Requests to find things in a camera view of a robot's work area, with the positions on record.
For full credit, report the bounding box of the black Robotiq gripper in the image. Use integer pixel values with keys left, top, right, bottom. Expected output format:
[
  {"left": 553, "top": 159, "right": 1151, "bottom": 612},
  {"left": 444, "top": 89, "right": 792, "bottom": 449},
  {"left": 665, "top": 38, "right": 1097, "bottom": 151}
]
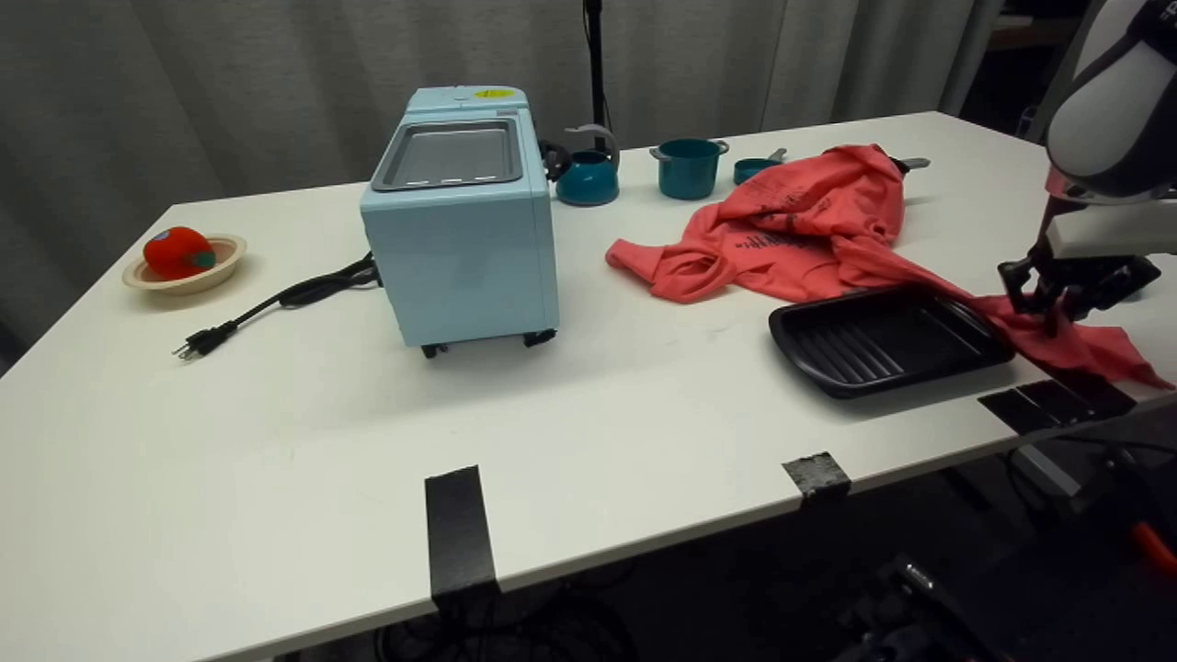
[{"left": 996, "top": 252, "right": 1162, "bottom": 328}]

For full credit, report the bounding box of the red cloth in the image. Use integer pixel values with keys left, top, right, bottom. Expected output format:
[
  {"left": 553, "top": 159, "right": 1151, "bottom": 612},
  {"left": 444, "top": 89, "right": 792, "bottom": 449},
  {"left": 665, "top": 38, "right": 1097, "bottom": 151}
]
[{"left": 602, "top": 145, "right": 1169, "bottom": 388}]

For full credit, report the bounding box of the wide black tape patch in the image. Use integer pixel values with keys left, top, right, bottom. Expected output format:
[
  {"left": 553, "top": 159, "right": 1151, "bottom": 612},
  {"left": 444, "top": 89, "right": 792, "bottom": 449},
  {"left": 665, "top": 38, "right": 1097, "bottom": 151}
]
[{"left": 977, "top": 370, "right": 1138, "bottom": 434}]

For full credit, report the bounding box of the black ridged grill tray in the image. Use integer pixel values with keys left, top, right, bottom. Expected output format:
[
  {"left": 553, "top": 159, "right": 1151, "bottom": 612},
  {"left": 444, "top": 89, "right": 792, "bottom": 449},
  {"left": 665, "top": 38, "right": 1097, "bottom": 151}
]
[{"left": 764, "top": 282, "right": 1024, "bottom": 397}]

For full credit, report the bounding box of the small black tape piece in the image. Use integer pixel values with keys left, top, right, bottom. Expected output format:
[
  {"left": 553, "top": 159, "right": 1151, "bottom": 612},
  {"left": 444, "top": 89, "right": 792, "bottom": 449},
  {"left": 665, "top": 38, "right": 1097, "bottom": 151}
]
[{"left": 784, "top": 449, "right": 853, "bottom": 499}]

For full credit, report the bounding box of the teal toy frying pan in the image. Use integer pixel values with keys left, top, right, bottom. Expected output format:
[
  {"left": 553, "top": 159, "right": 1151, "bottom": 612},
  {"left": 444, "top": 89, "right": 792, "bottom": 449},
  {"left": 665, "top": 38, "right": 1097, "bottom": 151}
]
[{"left": 733, "top": 145, "right": 792, "bottom": 187}]

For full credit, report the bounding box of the teal toy pot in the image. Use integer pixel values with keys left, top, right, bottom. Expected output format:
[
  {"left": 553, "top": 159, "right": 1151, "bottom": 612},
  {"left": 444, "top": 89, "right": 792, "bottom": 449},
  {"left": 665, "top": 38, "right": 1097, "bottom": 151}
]
[{"left": 649, "top": 136, "right": 733, "bottom": 201}]

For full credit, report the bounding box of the teal toy kettle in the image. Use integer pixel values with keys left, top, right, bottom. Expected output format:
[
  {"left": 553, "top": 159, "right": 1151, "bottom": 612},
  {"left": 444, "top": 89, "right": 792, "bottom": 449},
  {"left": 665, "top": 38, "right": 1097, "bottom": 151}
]
[{"left": 541, "top": 120, "right": 622, "bottom": 211}]

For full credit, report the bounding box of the black tripod stand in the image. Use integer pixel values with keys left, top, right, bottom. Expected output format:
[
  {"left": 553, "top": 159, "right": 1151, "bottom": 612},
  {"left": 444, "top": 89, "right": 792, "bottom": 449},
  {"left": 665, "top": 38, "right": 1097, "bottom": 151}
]
[{"left": 580, "top": 0, "right": 613, "bottom": 125}]

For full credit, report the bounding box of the light blue toaster oven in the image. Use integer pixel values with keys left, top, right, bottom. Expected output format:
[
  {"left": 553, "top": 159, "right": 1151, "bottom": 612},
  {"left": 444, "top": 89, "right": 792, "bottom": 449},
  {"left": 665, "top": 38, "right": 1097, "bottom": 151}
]
[{"left": 358, "top": 84, "right": 564, "bottom": 359}]

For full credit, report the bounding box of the long black tape strip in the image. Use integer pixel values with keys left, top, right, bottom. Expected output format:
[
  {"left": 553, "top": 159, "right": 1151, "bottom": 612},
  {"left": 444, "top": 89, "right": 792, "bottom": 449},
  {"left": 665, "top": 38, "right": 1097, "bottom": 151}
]
[{"left": 423, "top": 464, "right": 500, "bottom": 602}]

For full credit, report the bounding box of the beige shallow bowl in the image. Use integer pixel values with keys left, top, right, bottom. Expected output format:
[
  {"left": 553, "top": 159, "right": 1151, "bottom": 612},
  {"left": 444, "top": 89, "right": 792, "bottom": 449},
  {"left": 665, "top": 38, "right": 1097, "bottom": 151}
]
[{"left": 120, "top": 230, "right": 247, "bottom": 297}]

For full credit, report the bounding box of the red toy tomato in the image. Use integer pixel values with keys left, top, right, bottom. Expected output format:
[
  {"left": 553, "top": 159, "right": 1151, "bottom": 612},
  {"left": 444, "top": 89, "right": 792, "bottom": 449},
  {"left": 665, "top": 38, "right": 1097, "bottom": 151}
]
[{"left": 139, "top": 224, "right": 216, "bottom": 282}]

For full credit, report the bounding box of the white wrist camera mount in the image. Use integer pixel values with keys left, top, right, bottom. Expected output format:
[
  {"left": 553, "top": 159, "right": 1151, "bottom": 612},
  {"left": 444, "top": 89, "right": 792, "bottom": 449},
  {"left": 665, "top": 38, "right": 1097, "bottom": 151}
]
[{"left": 1042, "top": 194, "right": 1177, "bottom": 263}]

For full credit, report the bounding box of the black toaster power cord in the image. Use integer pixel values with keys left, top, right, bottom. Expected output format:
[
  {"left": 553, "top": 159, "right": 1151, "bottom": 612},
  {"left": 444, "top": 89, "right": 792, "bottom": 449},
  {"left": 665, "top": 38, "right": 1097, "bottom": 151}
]
[{"left": 173, "top": 250, "right": 381, "bottom": 359}]

